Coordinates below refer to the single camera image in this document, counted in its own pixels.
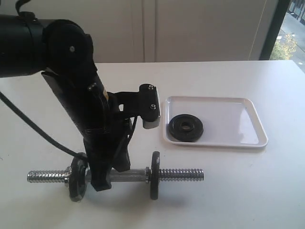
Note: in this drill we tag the black window frame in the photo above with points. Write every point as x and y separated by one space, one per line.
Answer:
274 28

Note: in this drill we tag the black weight plate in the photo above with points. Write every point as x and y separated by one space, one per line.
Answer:
154 177
77 180
186 128

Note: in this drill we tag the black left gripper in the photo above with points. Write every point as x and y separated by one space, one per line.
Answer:
91 108

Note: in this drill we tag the white plastic tray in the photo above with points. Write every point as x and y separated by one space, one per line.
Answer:
227 122

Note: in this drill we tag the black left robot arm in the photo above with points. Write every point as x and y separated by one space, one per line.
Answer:
63 53

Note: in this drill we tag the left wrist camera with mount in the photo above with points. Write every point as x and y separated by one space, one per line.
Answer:
143 103

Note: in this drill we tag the chrome left collar nut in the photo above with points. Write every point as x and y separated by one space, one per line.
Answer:
67 176

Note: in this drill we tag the chrome threaded dumbbell bar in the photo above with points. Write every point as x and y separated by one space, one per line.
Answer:
133 175

